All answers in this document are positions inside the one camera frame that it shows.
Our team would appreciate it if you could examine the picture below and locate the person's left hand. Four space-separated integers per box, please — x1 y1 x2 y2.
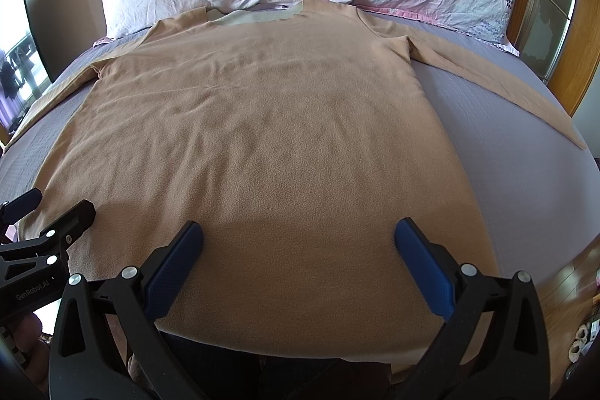
13 314 50 395

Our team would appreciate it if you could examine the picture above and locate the wooden headboard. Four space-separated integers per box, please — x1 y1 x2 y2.
507 0 599 116

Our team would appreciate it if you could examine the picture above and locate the tan long-sleeve shirt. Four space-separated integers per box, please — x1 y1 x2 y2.
18 0 585 363

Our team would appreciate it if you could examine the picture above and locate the lilac bed sheet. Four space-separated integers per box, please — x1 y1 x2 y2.
1 14 599 285

